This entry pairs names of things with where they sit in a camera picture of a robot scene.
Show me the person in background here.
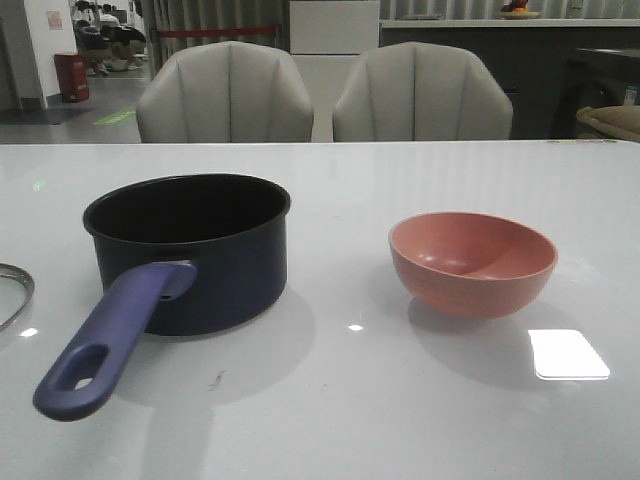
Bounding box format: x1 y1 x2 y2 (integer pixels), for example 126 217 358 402
75 20 146 76

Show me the dark blue saucepan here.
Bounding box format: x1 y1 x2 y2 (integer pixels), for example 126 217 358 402
33 173 291 421

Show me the red barrier tape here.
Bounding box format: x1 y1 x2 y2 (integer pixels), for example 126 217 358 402
156 25 279 38

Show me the white cabinet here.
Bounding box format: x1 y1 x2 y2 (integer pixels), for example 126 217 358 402
289 1 380 142

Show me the red trash bin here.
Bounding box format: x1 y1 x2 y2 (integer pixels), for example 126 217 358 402
54 52 90 103

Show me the left beige chair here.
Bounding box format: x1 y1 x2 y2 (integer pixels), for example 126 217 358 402
136 41 314 143

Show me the beige chair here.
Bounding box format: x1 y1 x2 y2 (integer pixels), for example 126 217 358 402
136 41 314 143
332 42 513 142

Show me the fruit plate on counter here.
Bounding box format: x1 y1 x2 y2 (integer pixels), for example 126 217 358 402
498 0 540 20

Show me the glass lid with blue knob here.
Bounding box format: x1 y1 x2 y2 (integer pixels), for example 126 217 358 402
1 263 35 331

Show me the dark counter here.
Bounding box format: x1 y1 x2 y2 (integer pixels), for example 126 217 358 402
380 18 639 140

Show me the tan cushion seat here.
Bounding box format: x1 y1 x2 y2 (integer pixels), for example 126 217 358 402
576 105 640 142

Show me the pink bowl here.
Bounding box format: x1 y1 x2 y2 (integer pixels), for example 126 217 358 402
389 212 558 319

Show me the right beige chair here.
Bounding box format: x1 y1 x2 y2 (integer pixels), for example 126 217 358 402
332 42 513 142

